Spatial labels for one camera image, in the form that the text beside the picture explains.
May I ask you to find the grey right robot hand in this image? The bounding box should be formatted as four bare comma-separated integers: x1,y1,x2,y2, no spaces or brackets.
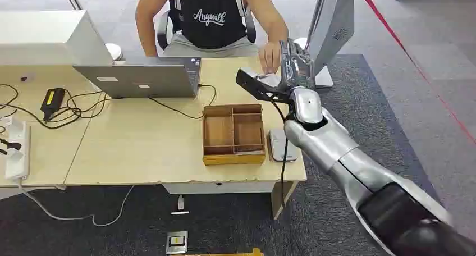
278,39,317,94

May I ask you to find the person's left hand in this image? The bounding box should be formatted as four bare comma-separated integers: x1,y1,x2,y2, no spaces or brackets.
258,41,283,75

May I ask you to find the silver monitor with stand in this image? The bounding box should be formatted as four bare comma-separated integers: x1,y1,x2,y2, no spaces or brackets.
305,0,356,89

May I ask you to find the grey flat device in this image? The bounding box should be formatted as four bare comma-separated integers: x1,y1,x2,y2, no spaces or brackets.
268,128,299,162

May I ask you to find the wooden compartment box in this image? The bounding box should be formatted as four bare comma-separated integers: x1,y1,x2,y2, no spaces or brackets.
202,104,267,167

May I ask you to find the person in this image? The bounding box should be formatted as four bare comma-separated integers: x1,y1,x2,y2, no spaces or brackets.
135,0,290,75

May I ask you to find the wooden desk leg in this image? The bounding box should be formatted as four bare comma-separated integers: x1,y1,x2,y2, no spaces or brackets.
270,180,299,221

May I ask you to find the black office chair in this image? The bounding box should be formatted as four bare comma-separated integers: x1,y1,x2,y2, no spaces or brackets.
157,0,258,51

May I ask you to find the silver laptop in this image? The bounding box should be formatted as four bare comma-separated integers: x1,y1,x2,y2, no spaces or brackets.
72,56,202,99

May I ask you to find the white round chair base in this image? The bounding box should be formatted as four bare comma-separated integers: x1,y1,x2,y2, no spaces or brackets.
104,42,124,61

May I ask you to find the yellow wooden object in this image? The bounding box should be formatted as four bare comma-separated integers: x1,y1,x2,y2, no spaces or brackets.
183,248,264,256

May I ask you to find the metal floor socket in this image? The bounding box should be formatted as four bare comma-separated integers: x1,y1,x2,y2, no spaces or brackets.
165,231,189,256

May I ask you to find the black power adapter yellow label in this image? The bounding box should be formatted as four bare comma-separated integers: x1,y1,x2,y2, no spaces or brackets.
39,88,67,122

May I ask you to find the white desk partition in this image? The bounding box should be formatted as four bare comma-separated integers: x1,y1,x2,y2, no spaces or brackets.
0,10,113,67

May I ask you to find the white power strip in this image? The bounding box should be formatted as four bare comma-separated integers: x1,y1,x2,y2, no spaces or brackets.
4,118,31,181

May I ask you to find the black plug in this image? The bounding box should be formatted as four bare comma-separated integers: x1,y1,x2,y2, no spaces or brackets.
0,137,22,156

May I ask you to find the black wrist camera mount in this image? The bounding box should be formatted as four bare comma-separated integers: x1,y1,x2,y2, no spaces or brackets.
235,68,291,103

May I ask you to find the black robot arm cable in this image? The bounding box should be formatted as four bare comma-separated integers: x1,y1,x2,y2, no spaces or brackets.
271,100,290,211

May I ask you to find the black laptop cable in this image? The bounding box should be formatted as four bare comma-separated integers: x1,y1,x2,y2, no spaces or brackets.
148,84,218,120

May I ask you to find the small white floor bracket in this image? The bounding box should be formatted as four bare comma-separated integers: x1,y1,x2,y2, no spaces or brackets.
170,195,190,216

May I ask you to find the black adapter cable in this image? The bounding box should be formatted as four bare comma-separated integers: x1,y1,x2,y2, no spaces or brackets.
0,84,122,131

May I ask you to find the white power cable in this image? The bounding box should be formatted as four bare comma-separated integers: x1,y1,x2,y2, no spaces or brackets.
16,179,135,227

